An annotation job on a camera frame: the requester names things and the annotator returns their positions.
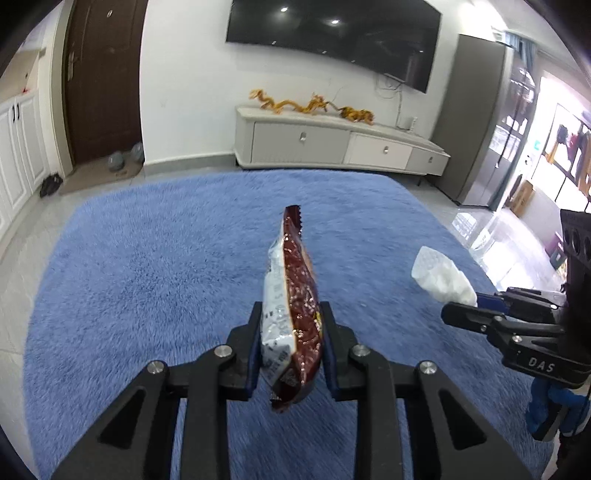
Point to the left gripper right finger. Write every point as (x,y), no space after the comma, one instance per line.
(418,409)

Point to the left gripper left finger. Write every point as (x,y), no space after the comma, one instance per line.
(134,436)

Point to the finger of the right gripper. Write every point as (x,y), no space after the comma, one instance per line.
(522,302)
(472,319)

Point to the white tissue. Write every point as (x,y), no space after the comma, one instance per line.
(439,276)

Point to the dark brown snack bag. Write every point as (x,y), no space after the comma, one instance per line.
(291,326)

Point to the blue gloved right hand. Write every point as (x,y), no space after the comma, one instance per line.
(553,409)

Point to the cardboard box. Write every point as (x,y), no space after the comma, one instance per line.
(522,198)

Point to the blue fluffy blanket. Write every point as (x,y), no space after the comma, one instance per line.
(166,270)

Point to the grey steel refrigerator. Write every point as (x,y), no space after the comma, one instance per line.
(483,121)

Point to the white router device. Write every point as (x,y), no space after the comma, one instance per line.
(409,123)

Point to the white grey TV cabinet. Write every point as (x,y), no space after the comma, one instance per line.
(264,140)

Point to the golden tiger figurine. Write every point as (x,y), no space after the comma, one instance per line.
(357,116)

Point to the brown door mat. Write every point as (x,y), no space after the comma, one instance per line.
(96,173)

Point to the grey slippers pair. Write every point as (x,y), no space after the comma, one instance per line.
(118,160)

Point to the black shoes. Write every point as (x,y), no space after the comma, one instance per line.
(50,185)

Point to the golden dragon figurine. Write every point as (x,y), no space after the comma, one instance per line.
(266,102)

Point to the dark brown entrance door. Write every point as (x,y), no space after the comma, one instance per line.
(101,77)

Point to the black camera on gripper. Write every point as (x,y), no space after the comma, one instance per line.
(576,236)

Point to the black wall television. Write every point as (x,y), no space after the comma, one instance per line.
(395,38)

